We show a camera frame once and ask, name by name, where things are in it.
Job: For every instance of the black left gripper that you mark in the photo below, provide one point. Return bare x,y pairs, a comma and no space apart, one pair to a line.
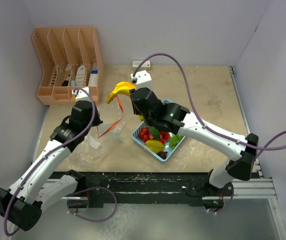
97,120

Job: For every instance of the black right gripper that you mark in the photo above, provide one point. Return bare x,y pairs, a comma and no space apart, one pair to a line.
136,110

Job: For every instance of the yellow banana bunch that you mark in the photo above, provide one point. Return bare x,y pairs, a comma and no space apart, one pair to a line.
122,88

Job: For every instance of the light blue plastic basket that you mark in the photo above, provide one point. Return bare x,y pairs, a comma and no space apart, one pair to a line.
139,142

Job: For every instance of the clear orange-zipper bag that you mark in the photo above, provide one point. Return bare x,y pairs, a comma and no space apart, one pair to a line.
94,148

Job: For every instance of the yellow star fruit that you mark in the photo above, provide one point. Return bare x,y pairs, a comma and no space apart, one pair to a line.
154,145

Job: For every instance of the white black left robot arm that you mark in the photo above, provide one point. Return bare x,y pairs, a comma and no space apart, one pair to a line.
22,204

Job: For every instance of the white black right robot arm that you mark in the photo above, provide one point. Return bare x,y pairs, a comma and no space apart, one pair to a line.
176,119

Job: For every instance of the clear blue-zipper bag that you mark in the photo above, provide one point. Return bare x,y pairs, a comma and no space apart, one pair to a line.
112,134

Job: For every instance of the white blue boxed item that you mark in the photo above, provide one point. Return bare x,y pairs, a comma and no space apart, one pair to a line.
93,79

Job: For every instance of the green white small box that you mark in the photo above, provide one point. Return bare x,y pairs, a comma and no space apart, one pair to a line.
144,67

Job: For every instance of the white striped card pack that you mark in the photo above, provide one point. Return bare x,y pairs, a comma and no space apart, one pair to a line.
80,75

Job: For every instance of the black grey scraper tool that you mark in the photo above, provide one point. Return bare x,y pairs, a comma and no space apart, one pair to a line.
66,76

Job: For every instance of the green grape bunch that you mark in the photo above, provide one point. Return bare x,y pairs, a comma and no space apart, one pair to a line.
175,140

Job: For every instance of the dark purple plum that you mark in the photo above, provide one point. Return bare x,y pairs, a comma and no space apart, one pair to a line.
162,154

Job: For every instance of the peach desk organizer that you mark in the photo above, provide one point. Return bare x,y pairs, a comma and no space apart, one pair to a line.
58,46

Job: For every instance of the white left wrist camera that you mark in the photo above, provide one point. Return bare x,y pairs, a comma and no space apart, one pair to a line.
81,94

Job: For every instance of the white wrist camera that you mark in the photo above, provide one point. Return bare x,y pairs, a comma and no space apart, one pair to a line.
142,79
81,94

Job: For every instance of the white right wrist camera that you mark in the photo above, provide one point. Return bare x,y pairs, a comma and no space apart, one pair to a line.
142,79

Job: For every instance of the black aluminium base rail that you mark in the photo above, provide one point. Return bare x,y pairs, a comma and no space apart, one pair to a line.
188,188

